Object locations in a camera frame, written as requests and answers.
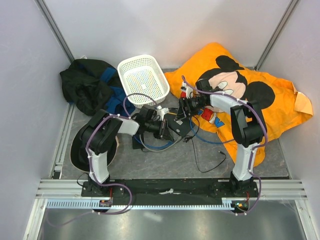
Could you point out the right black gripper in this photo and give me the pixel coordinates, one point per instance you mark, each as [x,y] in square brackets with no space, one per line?
[182,112]

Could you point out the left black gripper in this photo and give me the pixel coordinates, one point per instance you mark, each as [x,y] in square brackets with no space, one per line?
[166,133]

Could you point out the black network switch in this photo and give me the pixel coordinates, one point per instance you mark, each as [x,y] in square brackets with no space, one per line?
[180,127]

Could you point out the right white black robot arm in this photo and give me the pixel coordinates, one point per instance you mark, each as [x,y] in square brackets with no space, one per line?
[248,126]

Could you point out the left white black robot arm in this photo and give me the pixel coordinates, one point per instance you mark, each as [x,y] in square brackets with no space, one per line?
[99,134]

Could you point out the black power adapter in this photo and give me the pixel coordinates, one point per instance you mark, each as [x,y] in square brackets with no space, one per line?
[136,144]

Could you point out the white plastic basket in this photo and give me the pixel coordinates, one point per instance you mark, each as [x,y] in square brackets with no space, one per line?
[143,79]

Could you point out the black blue jacket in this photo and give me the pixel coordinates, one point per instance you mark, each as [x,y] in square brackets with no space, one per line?
[93,84]

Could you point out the black round hat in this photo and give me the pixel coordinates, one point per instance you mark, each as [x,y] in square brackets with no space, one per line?
[78,154]

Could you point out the orange Mickey Mouse pillowcase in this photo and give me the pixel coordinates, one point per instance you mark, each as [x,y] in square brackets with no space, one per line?
[282,106]

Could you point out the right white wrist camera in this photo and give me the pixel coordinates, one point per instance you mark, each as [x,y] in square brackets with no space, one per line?
[186,90]

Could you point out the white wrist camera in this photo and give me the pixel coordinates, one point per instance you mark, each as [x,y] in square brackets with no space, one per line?
[186,90]
[161,112]

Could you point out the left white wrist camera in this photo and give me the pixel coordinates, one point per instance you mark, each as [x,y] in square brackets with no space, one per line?
[161,112]

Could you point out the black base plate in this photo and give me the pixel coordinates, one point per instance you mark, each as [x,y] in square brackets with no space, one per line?
[170,190]

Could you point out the grey slotted cable duct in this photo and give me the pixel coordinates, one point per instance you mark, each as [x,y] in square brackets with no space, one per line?
[96,204]

